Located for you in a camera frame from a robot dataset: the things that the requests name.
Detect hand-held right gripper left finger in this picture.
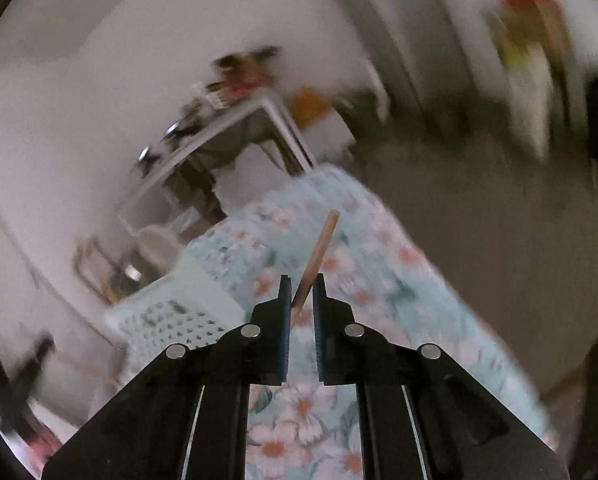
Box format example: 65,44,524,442
41,275,292,480

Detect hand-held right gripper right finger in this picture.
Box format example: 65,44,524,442
313,274,570,480

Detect single light wood chopstick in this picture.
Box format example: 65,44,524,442
291,210,340,311

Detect mint green utensil basket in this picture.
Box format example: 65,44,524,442
104,255,250,357

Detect floral blue blanket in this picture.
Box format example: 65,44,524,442
186,167,554,480

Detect white table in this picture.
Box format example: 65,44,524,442
116,97,314,241

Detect orange plastic bag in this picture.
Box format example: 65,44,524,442
290,87,330,129

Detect brown box with bottles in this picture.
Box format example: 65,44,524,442
206,47,282,108

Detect grey refrigerator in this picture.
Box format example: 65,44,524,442
324,0,460,127

